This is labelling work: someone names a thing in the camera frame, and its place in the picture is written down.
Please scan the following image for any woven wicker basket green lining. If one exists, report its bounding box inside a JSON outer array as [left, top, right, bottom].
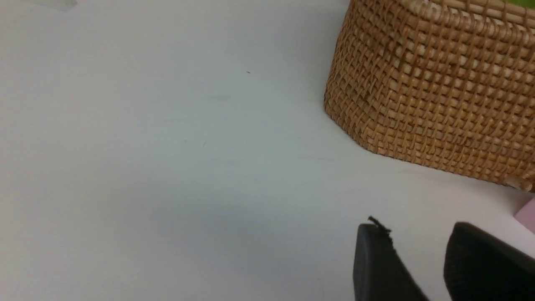
[[324, 0, 535, 192]]

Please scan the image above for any pink foam cube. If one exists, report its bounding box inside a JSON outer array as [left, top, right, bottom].
[[514, 198, 535, 234]]

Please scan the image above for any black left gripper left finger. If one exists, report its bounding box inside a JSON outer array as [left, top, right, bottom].
[[353, 216, 428, 301]]

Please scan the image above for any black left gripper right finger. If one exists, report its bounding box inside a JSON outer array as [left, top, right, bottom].
[[443, 222, 535, 301]]

